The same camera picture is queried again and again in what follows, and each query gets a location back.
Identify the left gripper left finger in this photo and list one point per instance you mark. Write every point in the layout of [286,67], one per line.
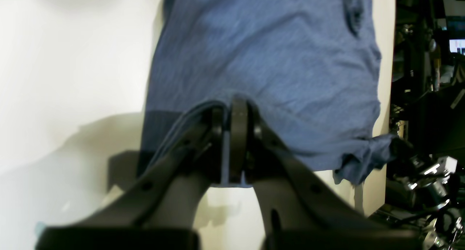
[158,211]

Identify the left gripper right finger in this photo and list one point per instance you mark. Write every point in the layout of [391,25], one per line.
[299,211]

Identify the dark blue t-shirt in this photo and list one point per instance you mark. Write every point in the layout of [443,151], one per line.
[310,66]

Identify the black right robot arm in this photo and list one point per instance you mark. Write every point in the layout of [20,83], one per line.
[422,194]

